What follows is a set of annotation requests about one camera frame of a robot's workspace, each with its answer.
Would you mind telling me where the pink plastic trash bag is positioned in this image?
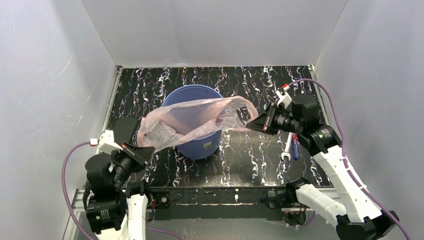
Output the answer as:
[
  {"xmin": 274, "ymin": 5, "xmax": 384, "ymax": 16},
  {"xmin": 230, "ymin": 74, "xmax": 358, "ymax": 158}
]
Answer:
[{"xmin": 136, "ymin": 96, "xmax": 259, "ymax": 152}]

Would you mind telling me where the blue plastic trash bin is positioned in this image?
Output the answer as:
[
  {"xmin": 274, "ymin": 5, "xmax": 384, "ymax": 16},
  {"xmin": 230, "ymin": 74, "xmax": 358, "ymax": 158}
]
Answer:
[{"xmin": 162, "ymin": 84, "xmax": 223, "ymax": 161}]

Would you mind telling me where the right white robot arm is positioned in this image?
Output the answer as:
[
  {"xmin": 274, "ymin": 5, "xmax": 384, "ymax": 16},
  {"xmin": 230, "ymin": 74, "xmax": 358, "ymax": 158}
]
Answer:
[{"xmin": 246, "ymin": 95, "xmax": 398, "ymax": 240}]

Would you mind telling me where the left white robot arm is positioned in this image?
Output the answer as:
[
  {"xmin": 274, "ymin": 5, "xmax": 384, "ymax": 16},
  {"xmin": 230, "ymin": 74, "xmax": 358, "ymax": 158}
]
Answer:
[{"xmin": 83, "ymin": 143, "xmax": 155, "ymax": 240}]

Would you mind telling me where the black rectangular block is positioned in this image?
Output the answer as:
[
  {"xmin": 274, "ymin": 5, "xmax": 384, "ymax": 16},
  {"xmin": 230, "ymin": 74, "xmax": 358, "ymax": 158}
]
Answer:
[{"xmin": 112, "ymin": 116, "xmax": 140, "ymax": 146}]

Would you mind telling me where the silver open-end wrench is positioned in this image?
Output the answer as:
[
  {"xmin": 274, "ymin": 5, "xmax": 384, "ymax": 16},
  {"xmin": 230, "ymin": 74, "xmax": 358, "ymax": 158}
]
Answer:
[{"xmin": 281, "ymin": 132, "xmax": 293, "ymax": 163}]

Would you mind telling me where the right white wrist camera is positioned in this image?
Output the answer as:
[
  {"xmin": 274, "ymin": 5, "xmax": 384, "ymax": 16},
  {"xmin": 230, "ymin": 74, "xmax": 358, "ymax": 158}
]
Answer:
[{"xmin": 275, "ymin": 84, "xmax": 292, "ymax": 110}]

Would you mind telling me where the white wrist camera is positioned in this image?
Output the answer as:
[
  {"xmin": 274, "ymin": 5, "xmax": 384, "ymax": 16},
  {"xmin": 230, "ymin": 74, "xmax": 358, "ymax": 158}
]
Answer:
[
  {"xmin": 275, "ymin": 84, "xmax": 292, "ymax": 110},
  {"xmin": 88, "ymin": 129, "xmax": 123, "ymax": 156}
]

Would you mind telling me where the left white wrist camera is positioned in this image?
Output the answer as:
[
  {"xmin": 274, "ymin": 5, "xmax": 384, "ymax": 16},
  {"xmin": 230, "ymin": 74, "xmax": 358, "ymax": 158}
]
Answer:
[{"xmin": 88, "ymin": 129, "xmax": 123, "ymax": 156}]

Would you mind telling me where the blue handled screwdriver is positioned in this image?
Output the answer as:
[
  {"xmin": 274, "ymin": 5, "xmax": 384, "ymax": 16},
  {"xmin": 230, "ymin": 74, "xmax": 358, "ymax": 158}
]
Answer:
[{"xmin": 292, "ymin": 143, "xmax": 301, "ymax": 160}]

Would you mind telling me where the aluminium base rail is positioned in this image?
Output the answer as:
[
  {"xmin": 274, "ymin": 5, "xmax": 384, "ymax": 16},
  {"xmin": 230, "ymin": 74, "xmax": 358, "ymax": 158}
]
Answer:
[{"xmin": 64, "ymin": 187, "xmax": 377, "ymax": 240}]

